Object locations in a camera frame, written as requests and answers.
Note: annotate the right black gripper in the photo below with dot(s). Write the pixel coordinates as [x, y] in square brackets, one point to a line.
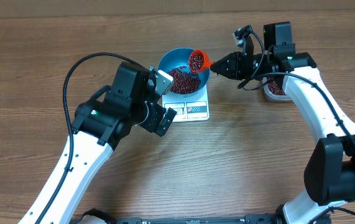
[237, 65]

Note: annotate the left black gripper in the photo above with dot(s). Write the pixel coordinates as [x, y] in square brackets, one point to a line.
[156, 119]

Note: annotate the red scoop with blue handle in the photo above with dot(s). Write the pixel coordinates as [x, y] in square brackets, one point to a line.
[199, 61]

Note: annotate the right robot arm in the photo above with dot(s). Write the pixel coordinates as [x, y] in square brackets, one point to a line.
[329, 176]

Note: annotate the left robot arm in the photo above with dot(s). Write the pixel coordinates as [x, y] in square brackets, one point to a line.
[99, 125]

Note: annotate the white digital kitchen scale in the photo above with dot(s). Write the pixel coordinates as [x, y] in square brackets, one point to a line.
[189, 108]

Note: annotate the red beans in bowl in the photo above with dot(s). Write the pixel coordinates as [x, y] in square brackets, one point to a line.
[186, 81]

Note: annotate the blue metal bowl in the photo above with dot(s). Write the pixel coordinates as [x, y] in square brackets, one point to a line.
[179, 57]

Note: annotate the clear plastic container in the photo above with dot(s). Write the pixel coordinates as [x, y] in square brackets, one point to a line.
[272, 97]

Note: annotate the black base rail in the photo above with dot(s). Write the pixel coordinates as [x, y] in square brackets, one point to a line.
[97, 216]

